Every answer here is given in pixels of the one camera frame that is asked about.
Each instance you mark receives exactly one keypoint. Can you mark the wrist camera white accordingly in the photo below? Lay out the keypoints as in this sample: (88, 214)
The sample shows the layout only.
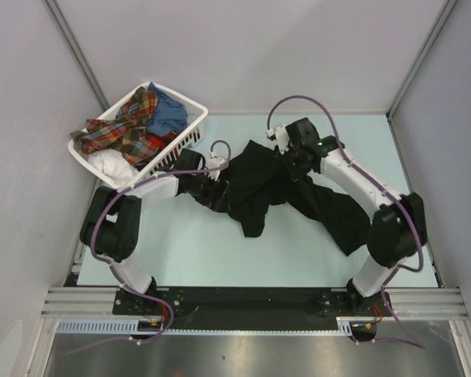
(215, 165)
(280, 136)

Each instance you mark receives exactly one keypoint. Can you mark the black long sleeve shirt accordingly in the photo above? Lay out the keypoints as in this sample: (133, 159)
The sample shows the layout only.
(257, 180)

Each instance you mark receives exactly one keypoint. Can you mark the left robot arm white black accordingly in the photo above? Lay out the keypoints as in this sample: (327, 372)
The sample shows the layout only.
(113, 221)

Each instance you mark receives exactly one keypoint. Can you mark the plaid long sleeve shirt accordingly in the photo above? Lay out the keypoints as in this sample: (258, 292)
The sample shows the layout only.
(125, 133)

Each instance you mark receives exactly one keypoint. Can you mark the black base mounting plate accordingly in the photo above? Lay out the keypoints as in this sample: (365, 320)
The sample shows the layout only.
(265, 308)

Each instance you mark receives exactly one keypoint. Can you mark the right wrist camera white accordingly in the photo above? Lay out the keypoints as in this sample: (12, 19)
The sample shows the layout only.
(280, 136)

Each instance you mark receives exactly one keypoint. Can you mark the blue shirt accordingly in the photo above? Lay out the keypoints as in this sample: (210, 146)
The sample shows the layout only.
(169, 116)

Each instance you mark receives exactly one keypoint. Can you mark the white shirt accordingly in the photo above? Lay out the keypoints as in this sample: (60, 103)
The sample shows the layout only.
(112, 164)

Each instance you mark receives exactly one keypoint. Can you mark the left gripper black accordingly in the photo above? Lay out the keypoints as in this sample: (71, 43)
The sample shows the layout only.
(217, 203)

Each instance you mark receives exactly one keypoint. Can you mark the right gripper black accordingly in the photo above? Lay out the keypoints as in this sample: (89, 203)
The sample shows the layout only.
(297, 174)

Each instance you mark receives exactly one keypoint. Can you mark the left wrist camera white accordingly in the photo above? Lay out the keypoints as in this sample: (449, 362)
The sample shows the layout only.
(215, 165)

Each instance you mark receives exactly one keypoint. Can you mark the red shirt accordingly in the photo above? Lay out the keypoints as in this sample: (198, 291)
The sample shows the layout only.
(160, 142)

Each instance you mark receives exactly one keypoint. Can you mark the white slotted cable duct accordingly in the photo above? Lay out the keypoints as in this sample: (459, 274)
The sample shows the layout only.
(130, 328)

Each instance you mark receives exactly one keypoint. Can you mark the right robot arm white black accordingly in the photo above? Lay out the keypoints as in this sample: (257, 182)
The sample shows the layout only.
(397, 230)

